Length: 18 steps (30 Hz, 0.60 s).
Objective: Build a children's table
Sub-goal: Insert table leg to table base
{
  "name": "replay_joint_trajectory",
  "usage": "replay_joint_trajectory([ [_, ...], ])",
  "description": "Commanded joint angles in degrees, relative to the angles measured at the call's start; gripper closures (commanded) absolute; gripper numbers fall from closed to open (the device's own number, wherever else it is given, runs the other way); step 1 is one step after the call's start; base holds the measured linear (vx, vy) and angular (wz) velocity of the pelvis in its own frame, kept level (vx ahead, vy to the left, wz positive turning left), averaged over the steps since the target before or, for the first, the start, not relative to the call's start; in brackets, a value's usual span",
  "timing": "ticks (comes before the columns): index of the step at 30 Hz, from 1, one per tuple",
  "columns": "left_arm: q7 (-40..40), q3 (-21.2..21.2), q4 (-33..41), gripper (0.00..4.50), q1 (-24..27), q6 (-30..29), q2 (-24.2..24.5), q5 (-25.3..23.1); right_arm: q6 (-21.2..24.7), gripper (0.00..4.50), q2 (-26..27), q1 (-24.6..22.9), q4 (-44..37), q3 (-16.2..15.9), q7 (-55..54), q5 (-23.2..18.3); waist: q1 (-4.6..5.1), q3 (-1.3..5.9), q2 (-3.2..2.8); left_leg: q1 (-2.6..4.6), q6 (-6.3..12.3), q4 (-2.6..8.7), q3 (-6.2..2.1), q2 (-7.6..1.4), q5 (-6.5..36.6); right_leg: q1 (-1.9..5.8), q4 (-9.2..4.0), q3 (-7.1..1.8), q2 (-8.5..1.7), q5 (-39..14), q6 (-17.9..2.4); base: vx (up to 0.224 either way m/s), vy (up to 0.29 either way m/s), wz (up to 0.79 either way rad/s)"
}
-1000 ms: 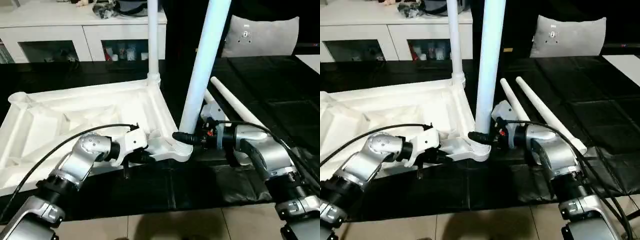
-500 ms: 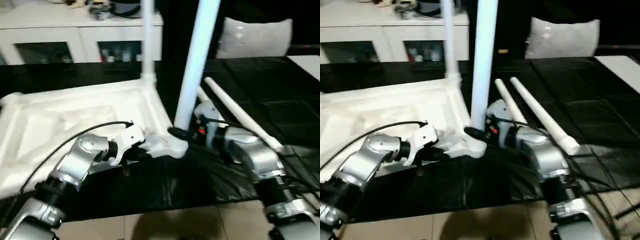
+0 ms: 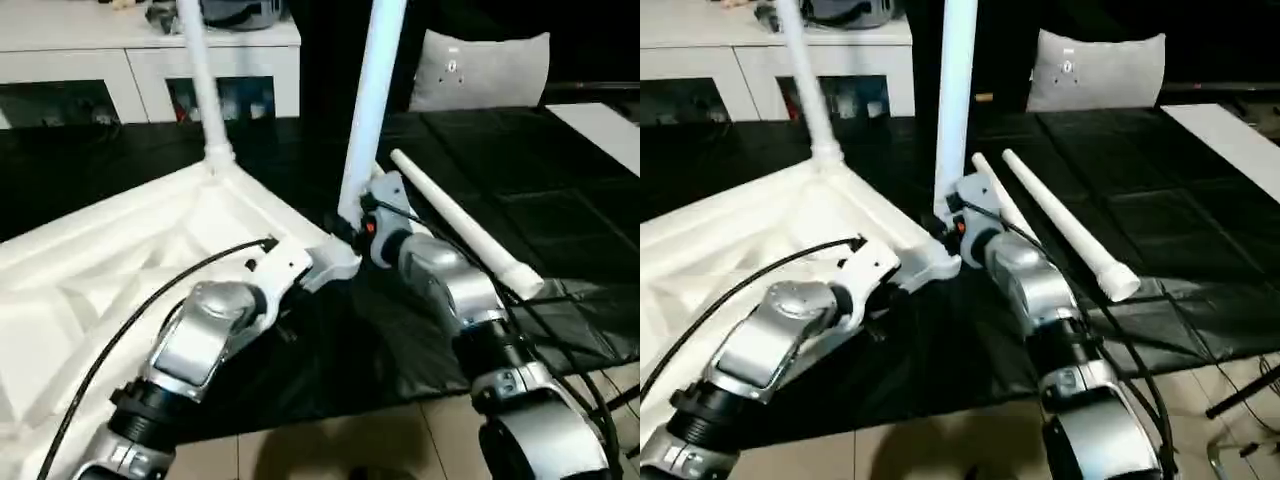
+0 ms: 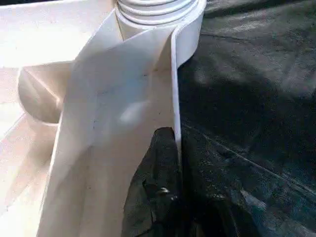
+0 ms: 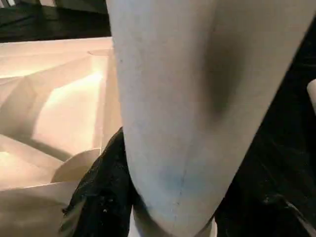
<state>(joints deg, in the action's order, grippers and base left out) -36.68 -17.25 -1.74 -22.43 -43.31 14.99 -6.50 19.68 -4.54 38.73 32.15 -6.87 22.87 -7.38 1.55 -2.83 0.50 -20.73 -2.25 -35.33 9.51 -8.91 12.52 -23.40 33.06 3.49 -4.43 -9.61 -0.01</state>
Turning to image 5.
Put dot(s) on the black work mat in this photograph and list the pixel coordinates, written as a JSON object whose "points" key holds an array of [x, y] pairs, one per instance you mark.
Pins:
{"points": [[284, 135]]}

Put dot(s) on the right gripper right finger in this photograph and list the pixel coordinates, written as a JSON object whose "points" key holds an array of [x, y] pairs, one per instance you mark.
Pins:
{"points": [[266, 217]]}

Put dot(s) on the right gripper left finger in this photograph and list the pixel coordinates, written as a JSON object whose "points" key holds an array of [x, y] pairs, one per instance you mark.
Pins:
{"points": [[103, 197]]}

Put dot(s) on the white plastic table top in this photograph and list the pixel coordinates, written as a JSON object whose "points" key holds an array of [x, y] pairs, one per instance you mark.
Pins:
{"points": [[49, 111]]}

